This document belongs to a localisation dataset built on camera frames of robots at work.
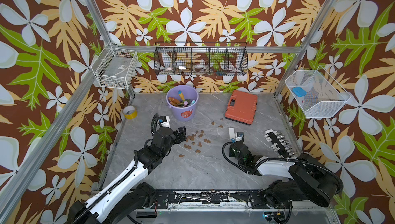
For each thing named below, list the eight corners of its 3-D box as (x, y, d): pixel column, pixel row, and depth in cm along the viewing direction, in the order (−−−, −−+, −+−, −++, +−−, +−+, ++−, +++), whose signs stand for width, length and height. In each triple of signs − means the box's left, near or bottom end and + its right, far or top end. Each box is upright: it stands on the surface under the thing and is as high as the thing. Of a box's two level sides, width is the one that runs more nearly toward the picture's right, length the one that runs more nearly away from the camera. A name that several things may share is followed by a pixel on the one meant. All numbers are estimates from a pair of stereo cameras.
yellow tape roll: (123, 119, 109) (120, 115, 105) (127, 109, 114) (124, 105, 111) (136, 119, 109) (134, 115, 105) (139, 109, 114) (137, 105, 111)
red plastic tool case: (222, 118, 107) (223, 114, 104) (231, 92, 123) (232, 88, 120) (251, 126, 103) (253, 123, 99) (256, 99, 119) (258, 95, 115)
